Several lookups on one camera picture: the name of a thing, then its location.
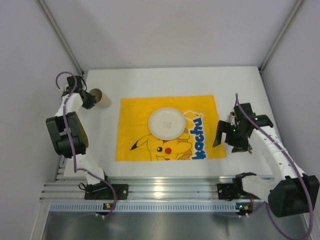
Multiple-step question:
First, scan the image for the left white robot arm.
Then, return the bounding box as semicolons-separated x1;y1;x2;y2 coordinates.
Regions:
45;71;107;186

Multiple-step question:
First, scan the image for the yellow pikachu cloth placemat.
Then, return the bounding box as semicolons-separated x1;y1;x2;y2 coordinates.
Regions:
115;95;226;162

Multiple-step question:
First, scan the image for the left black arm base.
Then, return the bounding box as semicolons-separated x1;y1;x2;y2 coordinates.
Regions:
78;182;129;200

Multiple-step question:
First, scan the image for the beige paper cup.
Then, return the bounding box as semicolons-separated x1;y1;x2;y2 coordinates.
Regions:
89;88;112;108

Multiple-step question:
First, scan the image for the white paper plate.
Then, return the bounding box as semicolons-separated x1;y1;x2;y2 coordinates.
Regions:
148;107;186;141

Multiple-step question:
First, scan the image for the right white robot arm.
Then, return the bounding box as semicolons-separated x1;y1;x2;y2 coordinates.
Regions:
213;103;320;218

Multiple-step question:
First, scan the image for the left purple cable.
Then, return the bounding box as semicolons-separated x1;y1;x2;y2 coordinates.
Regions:
55;71;118;221

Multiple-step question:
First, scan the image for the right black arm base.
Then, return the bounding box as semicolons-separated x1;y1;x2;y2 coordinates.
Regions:
216;183;254;202

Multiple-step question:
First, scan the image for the perforated cable duct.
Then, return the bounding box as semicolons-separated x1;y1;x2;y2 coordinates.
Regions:
49;202;252;213

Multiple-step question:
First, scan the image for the aluminium rail frame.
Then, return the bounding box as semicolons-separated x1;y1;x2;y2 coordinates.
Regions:
40;176;232;201

